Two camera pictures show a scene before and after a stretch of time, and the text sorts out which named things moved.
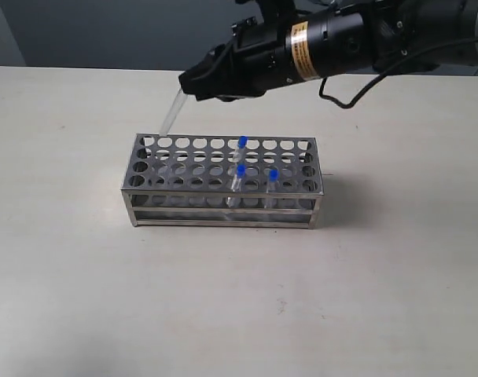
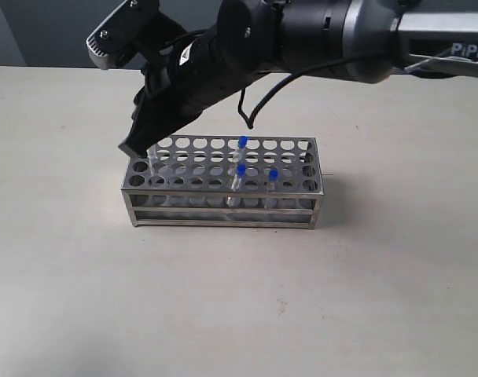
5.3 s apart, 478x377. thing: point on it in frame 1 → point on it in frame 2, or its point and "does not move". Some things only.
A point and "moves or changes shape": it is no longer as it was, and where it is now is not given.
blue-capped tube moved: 178,104 moves or changes shape
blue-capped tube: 272,188 does not move
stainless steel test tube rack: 215,180 does not move
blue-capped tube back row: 243,140 does not move
